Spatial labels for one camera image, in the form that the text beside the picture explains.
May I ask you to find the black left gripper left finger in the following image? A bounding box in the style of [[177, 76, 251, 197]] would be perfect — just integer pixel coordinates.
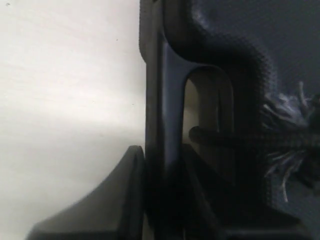
[[27, 145, 145, 240]]

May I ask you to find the black plastic tool case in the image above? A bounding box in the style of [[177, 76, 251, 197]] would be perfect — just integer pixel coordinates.
[[139, 0, 320, 240]]

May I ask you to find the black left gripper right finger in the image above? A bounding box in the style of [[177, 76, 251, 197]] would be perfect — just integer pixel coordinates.
[[181, 144, 310, 240]]

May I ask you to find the black braided rope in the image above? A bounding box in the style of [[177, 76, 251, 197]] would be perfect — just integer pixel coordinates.
[[187, 81, 320, 203]]

